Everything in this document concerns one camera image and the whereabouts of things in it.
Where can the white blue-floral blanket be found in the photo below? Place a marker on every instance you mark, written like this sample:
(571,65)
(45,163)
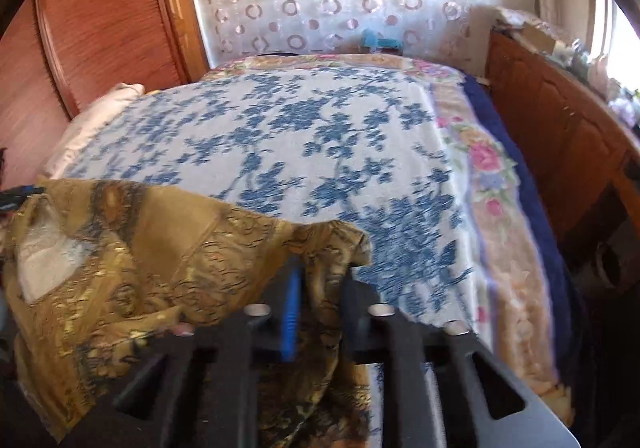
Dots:
(300,138)

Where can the brown slatted wooden wardrobe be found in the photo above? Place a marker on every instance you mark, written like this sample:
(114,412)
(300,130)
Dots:
(100,28)

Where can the gold patterned garment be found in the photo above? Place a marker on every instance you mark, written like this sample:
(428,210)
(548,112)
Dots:
(150,253)

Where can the navy bed sheet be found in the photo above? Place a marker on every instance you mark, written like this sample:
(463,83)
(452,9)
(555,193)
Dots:
(545,228)

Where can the bright window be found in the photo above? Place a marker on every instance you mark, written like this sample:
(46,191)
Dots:
(625,53)

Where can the folded floral cloth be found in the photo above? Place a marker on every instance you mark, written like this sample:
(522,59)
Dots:
(525,17)

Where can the cardboard box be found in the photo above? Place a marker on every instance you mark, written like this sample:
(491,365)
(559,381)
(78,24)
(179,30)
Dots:
(540,39)

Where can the teal plastic object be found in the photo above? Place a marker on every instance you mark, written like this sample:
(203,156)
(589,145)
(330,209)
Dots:
(380,42)

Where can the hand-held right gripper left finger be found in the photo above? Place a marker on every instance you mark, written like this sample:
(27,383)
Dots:
(292,318)

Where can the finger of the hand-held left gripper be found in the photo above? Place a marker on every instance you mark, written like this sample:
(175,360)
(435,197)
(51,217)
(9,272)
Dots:
(15,198)

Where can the cream pillow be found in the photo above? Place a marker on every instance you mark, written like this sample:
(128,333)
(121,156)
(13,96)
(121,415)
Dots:
(90,128)

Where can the pink floral blanket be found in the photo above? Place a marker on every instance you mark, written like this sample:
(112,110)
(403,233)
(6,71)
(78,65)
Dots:
(510,238)

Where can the long wooden cabinet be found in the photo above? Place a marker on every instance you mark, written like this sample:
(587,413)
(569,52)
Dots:
(550,128)

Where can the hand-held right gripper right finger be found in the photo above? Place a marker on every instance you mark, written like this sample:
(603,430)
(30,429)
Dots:
(357,323)

